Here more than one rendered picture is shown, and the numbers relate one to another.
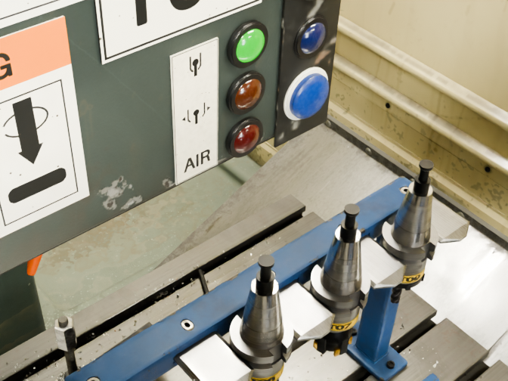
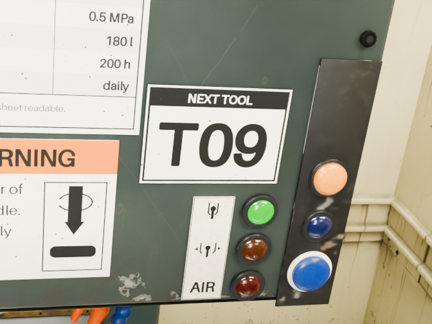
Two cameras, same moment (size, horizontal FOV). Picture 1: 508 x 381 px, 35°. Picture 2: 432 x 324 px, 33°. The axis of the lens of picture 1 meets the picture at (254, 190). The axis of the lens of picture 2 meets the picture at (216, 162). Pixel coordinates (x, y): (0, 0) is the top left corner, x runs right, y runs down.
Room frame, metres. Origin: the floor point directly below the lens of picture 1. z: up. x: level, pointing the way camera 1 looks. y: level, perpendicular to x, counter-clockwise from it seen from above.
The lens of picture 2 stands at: (-0.06, -0.16, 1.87)
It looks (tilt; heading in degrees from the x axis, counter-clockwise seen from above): 24 degrees down; 25
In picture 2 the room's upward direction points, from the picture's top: 8 degrees clockwise
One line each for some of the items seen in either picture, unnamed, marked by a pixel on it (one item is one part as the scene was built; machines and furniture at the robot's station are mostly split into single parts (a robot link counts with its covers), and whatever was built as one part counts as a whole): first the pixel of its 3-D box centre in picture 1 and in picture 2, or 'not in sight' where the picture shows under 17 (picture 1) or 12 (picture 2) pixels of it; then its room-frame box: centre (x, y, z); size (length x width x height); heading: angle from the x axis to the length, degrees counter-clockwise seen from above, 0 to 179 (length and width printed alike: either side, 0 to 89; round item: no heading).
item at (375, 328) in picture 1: (385, 286); not in sight; (0.72, -0.18, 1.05); 0.10 x 0.05 x 0.30; 42
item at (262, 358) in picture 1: (261, 339); not in sight; (0.50, -0.01, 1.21); 0.06 x 0.06 x 0.03
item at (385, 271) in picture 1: (374, 264); not in sight; (0.61, -0.14, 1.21); 0.07 x 0.05 x 0.01; 42
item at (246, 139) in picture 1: (246, 137); (247, 286); (0.37, 0.01, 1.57); 0.02 x 0.01 x 0.02; 132
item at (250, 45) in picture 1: (249, 44); (260, 211); (0.37, 0.01, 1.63); 0.02 x 0.01 x 0.02; 132
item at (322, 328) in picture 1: (301, 313); not in sight; (0.53, -0.06, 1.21); 0.07 x 0.05 x 0.01; 42
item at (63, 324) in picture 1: (68, 349); not in sight; (0.66, 0.24, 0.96); 0.03 x 0.03 x 0.13
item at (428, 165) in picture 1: (423, 176); not in sight; (0.64, -0.18, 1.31); 0.02 x 0.02 x 0.03
